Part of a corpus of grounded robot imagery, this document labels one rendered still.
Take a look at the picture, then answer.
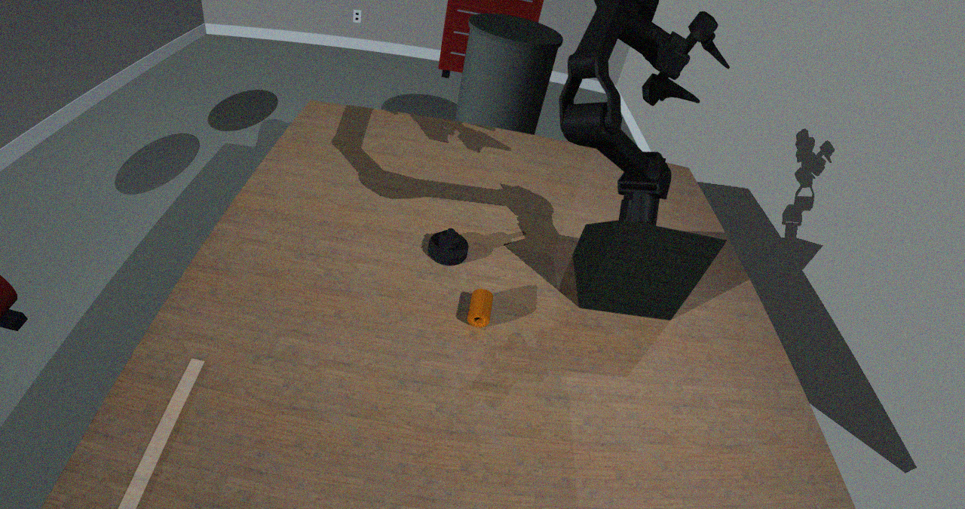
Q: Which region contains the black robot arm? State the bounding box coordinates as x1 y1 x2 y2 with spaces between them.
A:
559 0 690 226

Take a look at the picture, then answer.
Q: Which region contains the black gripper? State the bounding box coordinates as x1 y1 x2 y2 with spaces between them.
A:
637 11 730 106

